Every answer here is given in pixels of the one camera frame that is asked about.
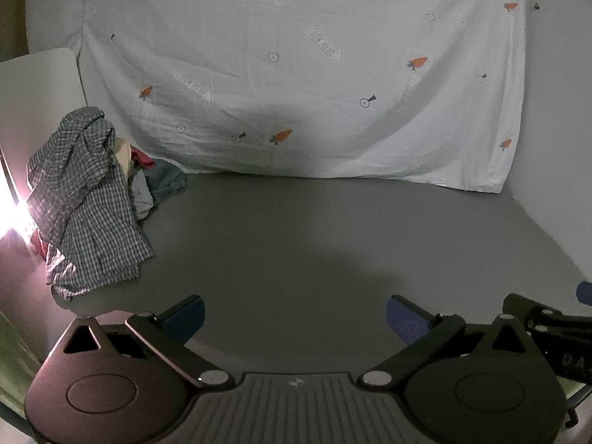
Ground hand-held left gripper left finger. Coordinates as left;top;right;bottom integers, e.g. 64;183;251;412
54;294;235;391

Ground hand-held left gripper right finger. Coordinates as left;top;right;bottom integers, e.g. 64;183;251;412
360;294;539;390

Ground beige cloth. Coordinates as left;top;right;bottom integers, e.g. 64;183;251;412
114;137;136;182

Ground blue white checked shirt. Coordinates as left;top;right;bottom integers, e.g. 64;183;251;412
25;106;155;300

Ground white carrot print sheet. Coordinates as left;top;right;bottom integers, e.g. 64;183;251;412
76;0;528;194

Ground red cloth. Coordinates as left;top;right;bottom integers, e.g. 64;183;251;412
130;145;157;170

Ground blue grey cloth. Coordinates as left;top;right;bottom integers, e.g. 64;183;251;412
133;159;187;221

